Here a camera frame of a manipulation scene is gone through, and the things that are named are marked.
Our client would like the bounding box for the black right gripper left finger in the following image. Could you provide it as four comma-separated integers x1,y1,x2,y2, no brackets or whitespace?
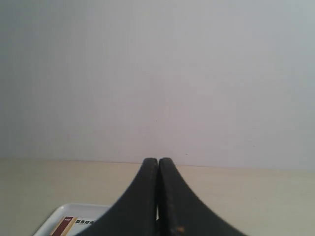
78,158,158,236

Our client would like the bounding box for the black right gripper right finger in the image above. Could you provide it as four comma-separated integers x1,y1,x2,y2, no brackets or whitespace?
158,158,244,236

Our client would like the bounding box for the white medicine box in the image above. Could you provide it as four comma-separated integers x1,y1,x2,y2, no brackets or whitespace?
49,216,95,236

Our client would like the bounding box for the white plastic tray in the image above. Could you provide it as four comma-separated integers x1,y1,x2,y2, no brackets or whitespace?
35,203,110,236

